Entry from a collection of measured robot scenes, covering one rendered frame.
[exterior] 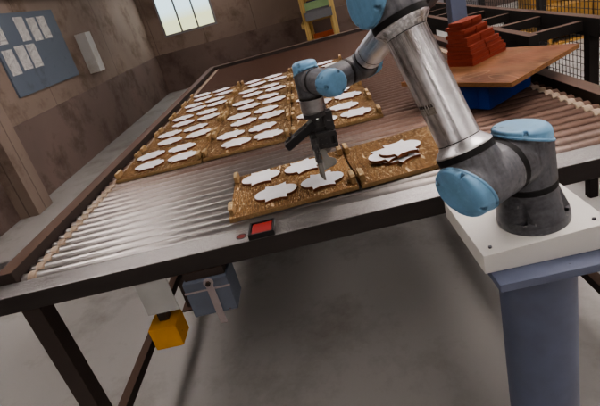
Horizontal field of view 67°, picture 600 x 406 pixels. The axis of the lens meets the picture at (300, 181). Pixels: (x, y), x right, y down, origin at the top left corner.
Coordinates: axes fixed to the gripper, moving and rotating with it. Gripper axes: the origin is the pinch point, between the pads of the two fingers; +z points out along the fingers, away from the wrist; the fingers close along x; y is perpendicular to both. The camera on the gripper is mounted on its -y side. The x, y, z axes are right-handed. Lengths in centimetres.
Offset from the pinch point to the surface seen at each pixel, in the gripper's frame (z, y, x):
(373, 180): 2.8, 14.9, -9.4
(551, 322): 26, 42, -56
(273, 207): 3.8, -16.6, -9.5
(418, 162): 2.3, 30.3, -5.1
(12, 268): 5, -102, -6
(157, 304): 22, -57, -19
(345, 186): 3.0, 6.1, -8.4
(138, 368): 73, -91, 14
